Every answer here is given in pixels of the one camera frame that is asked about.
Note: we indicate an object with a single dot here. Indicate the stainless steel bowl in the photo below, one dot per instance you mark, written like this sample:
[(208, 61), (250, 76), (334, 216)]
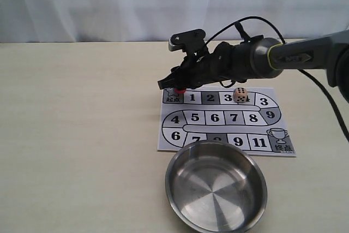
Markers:
[(213, 186)]

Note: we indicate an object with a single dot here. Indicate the red cylinder game piece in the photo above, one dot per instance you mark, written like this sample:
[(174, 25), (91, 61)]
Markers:
[(180, 91)]

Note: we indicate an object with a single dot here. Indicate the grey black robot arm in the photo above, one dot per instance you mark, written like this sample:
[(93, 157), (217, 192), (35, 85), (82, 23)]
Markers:
[(257, 58)]

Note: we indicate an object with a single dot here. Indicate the white backdrop curtain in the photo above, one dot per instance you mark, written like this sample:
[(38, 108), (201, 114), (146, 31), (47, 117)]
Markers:
[(155, 20)]

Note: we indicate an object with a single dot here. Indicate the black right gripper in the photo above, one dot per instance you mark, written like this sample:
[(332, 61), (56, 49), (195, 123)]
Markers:
[(226, 62)]

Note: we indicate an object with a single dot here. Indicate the wooden die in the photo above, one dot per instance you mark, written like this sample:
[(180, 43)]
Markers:
[(240, 95)]

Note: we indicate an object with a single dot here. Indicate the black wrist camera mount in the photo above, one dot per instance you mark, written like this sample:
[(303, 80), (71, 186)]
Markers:
[(190, 42)]

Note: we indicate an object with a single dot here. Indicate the printed paper game board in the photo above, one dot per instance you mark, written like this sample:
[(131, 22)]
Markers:
[(210, 113)]

